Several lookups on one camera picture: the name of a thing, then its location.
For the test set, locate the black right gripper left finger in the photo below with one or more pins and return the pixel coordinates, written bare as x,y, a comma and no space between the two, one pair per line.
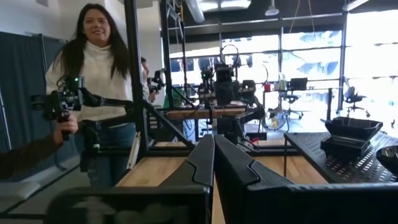
155,205

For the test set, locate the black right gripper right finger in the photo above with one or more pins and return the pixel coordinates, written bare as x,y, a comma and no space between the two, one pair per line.
295,205

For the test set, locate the black packet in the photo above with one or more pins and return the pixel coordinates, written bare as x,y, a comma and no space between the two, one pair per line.
388,158

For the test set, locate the black background robot arm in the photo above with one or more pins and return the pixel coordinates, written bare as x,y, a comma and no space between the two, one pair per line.
206,84
225,87

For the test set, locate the person's forearm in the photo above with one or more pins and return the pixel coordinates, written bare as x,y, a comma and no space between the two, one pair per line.
25,155

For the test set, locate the black perforated metal stand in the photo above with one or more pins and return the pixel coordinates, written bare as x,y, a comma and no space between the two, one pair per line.
342,165

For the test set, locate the wooden background table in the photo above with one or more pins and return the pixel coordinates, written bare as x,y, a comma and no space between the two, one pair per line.
205,112

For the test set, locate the black office chair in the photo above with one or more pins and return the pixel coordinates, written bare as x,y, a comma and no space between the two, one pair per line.
290,99
353,96

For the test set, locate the person's hand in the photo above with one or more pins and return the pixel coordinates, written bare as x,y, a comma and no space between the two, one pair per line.
66,127

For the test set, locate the black background monitor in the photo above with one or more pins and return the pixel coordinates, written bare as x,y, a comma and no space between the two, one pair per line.
298,84

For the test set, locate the standing person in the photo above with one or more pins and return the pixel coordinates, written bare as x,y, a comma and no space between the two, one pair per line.
99,77

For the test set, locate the dark blue partition panel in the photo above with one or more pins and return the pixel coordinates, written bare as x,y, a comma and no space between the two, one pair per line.
20,90

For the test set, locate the white pendant lamp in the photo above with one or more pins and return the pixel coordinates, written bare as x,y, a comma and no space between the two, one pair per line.
272,11

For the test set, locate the black aluminium table frame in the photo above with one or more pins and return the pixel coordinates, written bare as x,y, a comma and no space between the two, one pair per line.
136,77

